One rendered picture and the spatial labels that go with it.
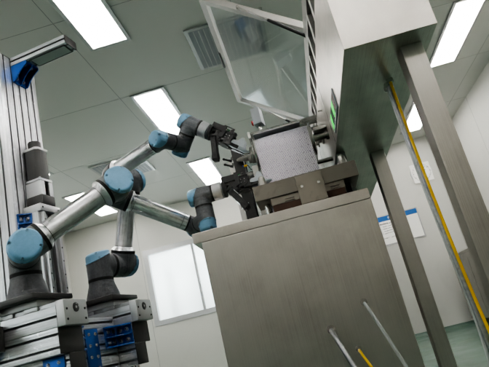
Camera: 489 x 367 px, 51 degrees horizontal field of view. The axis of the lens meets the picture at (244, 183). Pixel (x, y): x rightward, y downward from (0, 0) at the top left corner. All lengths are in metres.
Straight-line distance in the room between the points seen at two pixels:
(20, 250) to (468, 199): 1.44
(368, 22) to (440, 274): 6.58
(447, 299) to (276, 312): 6.13
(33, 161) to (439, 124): 1.75
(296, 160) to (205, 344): 5.87
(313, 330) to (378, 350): 0.22
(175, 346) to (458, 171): 6.84
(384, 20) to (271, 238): 0.83
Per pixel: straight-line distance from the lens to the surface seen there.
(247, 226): 1.85
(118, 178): 2.05
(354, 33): 1.44
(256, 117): 2.88
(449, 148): 1.41
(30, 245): 1.94
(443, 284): 7.83
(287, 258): 1.82
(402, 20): 1.47
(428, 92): 1.45
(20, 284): 2.05
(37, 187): 2.43
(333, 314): 1.80
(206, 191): 2.15
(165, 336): 7.97
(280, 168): 2.16
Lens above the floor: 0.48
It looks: 17 degrees up
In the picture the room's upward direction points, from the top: 14 degrees counter-clockwise
